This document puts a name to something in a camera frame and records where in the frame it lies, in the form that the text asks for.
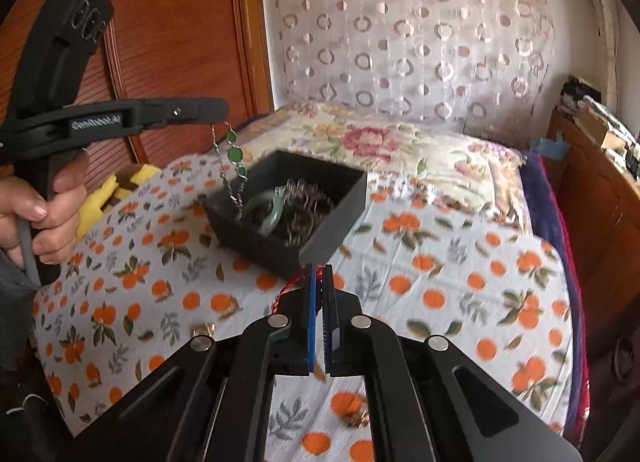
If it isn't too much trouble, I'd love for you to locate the yellow plush toy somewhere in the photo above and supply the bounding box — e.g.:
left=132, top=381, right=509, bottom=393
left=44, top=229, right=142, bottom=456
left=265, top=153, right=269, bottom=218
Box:
left=77, top=164, right=162, bottom=241

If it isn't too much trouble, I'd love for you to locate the blue bag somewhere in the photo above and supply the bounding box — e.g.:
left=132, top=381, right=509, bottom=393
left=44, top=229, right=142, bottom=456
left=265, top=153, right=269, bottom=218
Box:
left=529, top=136, right=569, bottom=161

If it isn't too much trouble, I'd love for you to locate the brown wooden wardrobe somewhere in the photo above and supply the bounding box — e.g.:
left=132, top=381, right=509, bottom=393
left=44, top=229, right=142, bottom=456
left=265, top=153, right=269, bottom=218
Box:
left=0, top=0, right=277, bottom=193

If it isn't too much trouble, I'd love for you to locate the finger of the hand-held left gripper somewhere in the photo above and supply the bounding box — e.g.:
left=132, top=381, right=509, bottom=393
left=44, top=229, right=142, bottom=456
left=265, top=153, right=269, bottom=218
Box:
left=131, top=96, right=231, bottom=133

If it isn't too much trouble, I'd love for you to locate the cardboard box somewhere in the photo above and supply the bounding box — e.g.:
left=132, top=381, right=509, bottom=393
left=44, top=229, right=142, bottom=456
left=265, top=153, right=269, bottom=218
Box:
left=574, top=106, right=627, bottom=151

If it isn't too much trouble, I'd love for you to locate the pile of dark clothes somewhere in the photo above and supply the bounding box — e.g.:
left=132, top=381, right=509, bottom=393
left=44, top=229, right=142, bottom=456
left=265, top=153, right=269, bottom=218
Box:
left=557, top=74, right=601, bottom=119

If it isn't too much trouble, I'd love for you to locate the tied window curtain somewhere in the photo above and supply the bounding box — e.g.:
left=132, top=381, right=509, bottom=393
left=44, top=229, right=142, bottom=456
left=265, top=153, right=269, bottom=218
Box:
left=575, top=0, right=622, bottom=88

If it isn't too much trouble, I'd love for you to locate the orange fruit print cloth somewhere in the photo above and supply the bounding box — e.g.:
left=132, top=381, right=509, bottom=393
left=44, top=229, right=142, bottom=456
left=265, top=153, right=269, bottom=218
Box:
left=32, top=154, right=577, bottom=462

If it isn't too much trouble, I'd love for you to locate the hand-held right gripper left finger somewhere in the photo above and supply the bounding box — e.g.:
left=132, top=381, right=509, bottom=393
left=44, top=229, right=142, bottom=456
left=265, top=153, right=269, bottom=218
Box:
left=69, top=264, right=321, bottom=462

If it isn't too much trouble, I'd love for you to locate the circle pattern lace curtain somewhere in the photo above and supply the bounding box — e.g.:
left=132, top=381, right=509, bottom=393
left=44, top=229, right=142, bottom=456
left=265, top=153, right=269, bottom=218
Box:
left=259, top=0, right=557, bottom=137

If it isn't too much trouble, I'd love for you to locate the red braided cord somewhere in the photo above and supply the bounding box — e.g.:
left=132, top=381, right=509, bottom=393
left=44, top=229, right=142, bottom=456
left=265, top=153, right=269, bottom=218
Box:
left=272, top=274, right=307, bottom=313

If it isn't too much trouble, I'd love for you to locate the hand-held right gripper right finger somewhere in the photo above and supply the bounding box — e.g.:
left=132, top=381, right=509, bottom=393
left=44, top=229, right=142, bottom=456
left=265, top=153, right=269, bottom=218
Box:
left=320, top=264, right=585, bottom=462

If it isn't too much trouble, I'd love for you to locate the long wooden cabinet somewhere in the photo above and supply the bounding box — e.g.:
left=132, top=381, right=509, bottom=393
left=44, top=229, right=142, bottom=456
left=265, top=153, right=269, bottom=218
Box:
left=542, top=106, right=640, bottom=323

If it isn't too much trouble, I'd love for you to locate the person's left hand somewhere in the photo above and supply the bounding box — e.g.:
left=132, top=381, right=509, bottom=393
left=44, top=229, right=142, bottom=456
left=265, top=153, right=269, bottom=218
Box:
left=0, top=149, right=92, bottom=269

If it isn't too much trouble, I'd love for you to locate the folded patterned cloth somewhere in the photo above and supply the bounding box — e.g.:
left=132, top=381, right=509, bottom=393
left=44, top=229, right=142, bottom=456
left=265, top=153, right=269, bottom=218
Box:
left=582, top=94, right=640, bottom=143

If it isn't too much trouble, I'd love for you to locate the red blanket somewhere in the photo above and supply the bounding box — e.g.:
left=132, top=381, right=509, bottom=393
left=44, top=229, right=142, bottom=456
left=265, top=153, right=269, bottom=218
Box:
left=554, top=211, right=597, bottom=444

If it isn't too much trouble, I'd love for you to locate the green jade bangle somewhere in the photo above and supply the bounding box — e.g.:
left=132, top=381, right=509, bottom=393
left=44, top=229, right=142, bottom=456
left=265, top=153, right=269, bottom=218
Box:
left=241, top=187, right=288, bottom=239

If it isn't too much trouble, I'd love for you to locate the floral pillow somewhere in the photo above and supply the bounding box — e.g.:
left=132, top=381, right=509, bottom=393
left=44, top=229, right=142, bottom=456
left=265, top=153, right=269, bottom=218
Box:
left=234, top=100, right=532, bottom=239

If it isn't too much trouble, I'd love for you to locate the black square box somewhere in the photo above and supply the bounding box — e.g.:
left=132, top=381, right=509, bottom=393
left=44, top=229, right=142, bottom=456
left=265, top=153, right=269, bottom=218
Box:
left=203, top=149, right=369, bottom=279

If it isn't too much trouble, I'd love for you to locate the green stone chain bracelet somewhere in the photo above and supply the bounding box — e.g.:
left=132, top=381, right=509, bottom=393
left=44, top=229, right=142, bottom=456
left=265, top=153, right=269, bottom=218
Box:
left=209, top=122, right=249, bottom=221

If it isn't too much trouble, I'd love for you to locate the person's left forearm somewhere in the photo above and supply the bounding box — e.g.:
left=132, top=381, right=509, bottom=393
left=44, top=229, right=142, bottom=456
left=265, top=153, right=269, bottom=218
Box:
left=0, top=247, right=40, bottom=374

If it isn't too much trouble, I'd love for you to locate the gold earring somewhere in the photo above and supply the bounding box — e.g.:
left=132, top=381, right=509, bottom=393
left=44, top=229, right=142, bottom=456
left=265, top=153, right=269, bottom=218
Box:
left=347, top=406, right=374, bottom=429

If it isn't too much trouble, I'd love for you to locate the dark blue blanket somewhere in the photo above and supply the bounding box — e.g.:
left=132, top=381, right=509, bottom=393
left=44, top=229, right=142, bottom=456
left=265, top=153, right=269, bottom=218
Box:
left=519, top=151, right=587, bottom=439

